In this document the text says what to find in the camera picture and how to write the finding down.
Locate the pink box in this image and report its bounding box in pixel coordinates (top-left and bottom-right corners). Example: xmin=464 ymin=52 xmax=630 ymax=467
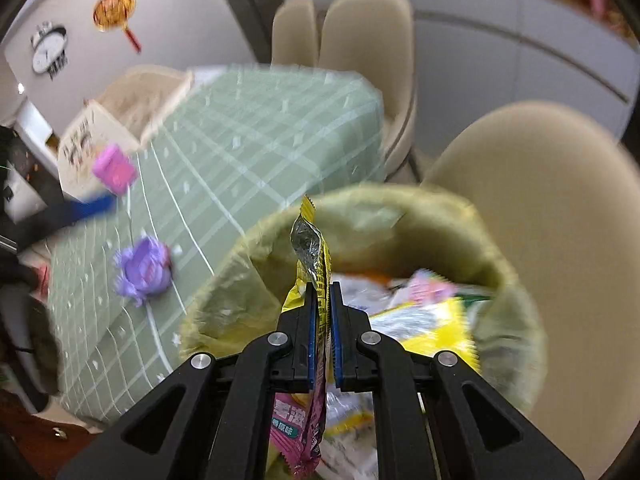
xmin=91 ymin=142 xmax=138 ymax=193

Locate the yellow plastic bag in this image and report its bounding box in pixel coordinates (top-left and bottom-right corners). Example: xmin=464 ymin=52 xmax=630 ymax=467
xmin=179 ymin=183 xmax=546 ymax=480

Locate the yellow snack bag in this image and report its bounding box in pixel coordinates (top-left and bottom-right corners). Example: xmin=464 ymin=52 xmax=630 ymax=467
xmin=372 ymin=297 xmax=483 ymax=376

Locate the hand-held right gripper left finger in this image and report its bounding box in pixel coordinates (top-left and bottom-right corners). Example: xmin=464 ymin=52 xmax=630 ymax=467
xmin=55 ymin=282 xmax=322 ymax=480

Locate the green checked tablecloth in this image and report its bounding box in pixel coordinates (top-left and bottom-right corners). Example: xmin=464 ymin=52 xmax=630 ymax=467
xmin=47 ymin=62 xmax=386 ymax=426

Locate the purple toy car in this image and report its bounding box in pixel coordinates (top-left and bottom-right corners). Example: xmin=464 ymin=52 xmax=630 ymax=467
xmin=112 ymin=235 xmax=176 ymax=306

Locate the panda wall clock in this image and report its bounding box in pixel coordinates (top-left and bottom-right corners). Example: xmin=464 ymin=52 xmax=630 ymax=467
xmin=30 ymin=22 xmax=70 ymax=81

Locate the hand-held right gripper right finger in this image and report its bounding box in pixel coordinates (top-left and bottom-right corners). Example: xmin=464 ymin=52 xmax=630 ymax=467
xmin=329 ymin=281 xmax=584 ymax=480

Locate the beige chair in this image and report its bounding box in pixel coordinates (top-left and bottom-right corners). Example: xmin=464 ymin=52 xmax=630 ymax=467
xmin=317 ymin=0 xmax=418 ymax=171
xmin=271 ymin=0 xmax=318 ymax=68
xmin=422 ymin=100 xmax=640 ymax=480

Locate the red gold hanging ornament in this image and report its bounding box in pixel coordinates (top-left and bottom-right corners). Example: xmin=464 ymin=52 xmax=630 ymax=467
xmin=92 ymin=0 xmax=143 ymax=53

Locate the cream mesh food cover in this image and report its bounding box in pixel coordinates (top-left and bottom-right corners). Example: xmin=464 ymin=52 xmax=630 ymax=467
xmin=56 ymin=64 xmax=195 ymax=198

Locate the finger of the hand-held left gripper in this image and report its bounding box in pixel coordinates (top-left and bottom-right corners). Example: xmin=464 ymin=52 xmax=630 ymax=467
xmin=17 ymin=191 xmax=120 ymax=253

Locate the yellow pink chips packet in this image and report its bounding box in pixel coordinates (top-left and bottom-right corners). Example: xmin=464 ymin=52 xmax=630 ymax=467
xmin=267 ymin=195 xmax=333 ymax=478

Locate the pink stick packet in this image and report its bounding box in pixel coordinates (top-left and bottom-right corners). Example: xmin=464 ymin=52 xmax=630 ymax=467
xmin=395 ymin=267 xmax=458 ymax=306

